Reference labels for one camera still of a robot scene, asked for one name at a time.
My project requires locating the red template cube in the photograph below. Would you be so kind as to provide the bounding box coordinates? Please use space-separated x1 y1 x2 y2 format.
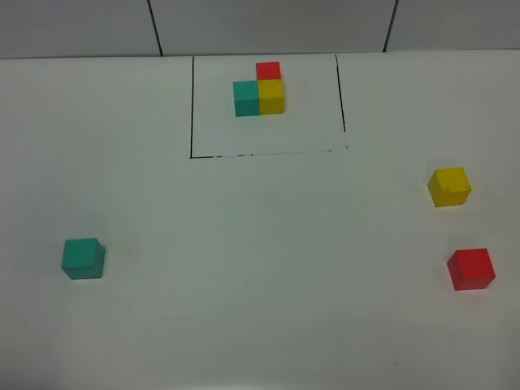
255 62 281 80

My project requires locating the yellow template cube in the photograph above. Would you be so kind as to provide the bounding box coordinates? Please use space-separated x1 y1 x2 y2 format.
258 79 285 115

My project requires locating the loose red cube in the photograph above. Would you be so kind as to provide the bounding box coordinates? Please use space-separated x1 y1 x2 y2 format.
447 249 496 291

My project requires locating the teal template cube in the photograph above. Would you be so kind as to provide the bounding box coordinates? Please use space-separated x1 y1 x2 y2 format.
232 80 260 117

